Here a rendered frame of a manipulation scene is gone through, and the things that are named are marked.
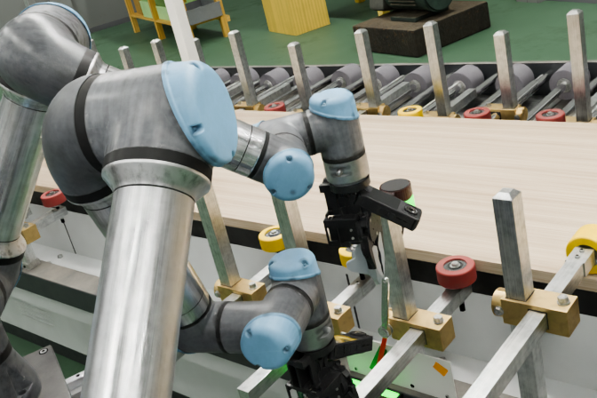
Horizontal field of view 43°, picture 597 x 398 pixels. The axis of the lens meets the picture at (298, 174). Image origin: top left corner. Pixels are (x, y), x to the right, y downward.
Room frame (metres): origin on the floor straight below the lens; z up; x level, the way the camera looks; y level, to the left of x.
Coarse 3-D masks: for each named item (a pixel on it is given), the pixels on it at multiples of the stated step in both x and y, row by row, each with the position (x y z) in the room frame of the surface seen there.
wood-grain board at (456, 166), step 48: (384, 144) 2.10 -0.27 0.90; (432, 144) 2.01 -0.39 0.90; (480, 144) 1.92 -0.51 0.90; (528, 144) 1.85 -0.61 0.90; (576, 144) 1.77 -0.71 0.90; (240, 192) 2.01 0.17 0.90; (432, 192) 1.70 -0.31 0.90; (480, 192) 1.64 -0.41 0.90; (528, 192) 1.58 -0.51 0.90; (576, 192) 1.52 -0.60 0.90; (432, 240) 1.47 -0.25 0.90; (480, 240) 1.42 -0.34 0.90; (528, 240) 1.37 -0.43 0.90
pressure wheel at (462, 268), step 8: (456, 256) 1.36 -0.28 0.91; (464, 256) 1.36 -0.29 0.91; (440, 264) 1.35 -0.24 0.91; (448, 264) 1.35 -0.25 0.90; (456, 264) 1.33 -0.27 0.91; (464, 264) 1.33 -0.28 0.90; (472, 264) 1.32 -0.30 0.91; (440, 272) 1.32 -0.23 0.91; (448, 272) 1.31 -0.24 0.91; (456, 272) 1.30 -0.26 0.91; (464, 272) 1.30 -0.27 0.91; (472, 272) 1.30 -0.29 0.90; (440, 280) 1.32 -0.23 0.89; (448, 280) 1.30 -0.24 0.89; (456, 280) 1.30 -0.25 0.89; (464, 280) 1.29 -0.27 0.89; (472, 280) 1.30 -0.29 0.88; (448, 288) 1.31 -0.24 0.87; (456, 288) 1.30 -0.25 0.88; (464, 304) 1.33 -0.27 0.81
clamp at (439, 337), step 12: (420, 312) 1.25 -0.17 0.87; (432, 312) 1.24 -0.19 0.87; (396, 324) 1.25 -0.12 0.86; (408, 324) 1.23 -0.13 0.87; (420, 324) 1.21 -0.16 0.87; (432, 324) 1.20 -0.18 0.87; (444, 324) 1.20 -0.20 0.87; (396, 336) 1.25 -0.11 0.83; (432, 336) 1.19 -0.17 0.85; (444, 336) 1.19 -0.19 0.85; (432, 348) 1.20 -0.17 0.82; (444, 348) 1.19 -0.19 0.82
